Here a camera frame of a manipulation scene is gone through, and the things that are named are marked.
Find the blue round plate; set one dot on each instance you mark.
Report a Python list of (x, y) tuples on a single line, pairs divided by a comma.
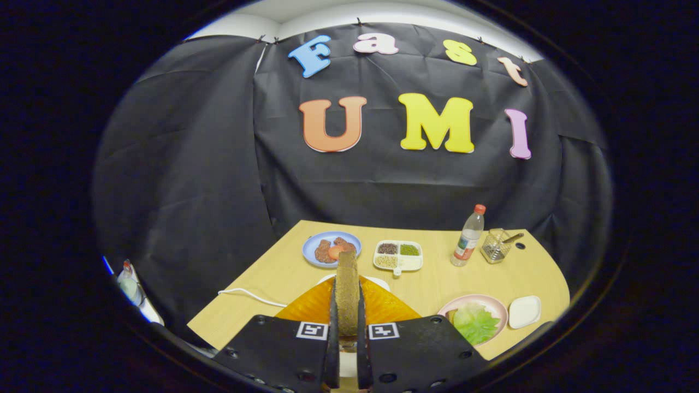
[(311, 252)]

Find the white divided seasoning tray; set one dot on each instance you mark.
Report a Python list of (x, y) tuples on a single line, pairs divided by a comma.
[(410, 263)]

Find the clear water bottle red cap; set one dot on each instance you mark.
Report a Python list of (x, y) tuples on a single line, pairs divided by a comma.
[(468, 237)]

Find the pink round plate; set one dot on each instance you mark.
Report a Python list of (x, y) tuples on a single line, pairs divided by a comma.
[(499, 308)]

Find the white toaster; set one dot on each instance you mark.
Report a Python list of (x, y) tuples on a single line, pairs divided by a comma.
[(348, 364)]

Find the green lettuce leaf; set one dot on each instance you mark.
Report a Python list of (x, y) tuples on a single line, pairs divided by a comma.
[(476, 325)]

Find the brown meat slice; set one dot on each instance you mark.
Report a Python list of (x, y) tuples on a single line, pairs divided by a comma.
[(347, 244), (322, 251)]

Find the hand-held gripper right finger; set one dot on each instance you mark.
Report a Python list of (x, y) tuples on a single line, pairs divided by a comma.
[(420, 349)]

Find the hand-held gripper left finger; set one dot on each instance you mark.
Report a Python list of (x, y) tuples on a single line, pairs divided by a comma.
[(284, 349)]

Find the black backdrop cloth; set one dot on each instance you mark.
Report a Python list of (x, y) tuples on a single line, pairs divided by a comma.
[(218, 180)]

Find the toasted brown bread slice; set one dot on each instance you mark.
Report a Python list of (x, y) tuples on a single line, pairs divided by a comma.
[(347, 295)]

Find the red tomato slice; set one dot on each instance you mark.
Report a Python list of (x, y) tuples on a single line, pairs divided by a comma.
[(335, 252)]

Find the small white plate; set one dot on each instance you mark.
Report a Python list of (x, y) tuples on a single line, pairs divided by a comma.
[(524, 312)]

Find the small clear bottle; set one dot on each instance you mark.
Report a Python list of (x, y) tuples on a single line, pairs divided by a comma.
[(130, 286)]

